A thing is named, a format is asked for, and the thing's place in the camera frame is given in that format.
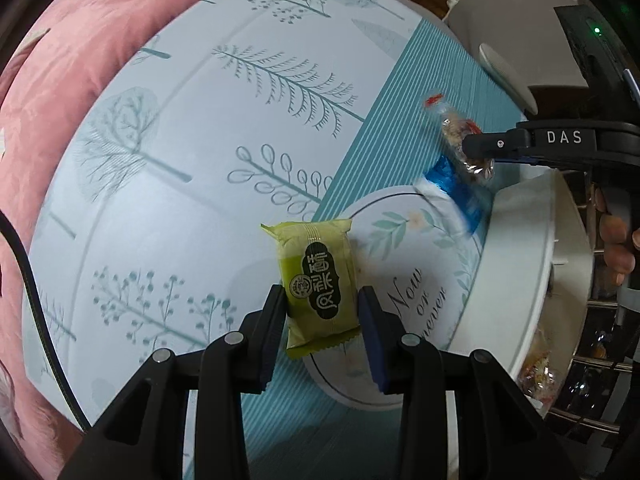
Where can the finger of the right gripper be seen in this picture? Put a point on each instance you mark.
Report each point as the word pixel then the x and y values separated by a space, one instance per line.
pixel 504 147

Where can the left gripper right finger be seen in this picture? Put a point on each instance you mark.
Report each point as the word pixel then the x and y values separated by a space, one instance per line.
pixel 382 332

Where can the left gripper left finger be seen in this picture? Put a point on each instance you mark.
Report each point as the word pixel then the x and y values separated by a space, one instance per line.
pixel 263 332

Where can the clear nut cluster packet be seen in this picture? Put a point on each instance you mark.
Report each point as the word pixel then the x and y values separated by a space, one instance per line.
pixel 455 128

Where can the blue white snack packet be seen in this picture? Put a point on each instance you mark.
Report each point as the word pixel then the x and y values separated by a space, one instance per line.
pixel 453 194

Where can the green pineapple cake packet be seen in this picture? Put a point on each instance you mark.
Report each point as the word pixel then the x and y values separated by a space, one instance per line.
pixel 318 274

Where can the person right hand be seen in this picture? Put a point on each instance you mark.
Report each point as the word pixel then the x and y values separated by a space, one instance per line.
pixel 620 244

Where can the grey office chair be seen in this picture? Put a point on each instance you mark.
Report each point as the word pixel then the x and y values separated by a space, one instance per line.
pixel 522 47

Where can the white plastic storage bin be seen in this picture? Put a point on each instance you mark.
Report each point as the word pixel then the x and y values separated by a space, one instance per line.
pixel 528 303

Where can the patterned blue white tablecloth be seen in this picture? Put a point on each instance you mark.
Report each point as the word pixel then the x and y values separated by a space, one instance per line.
pixel 237 116

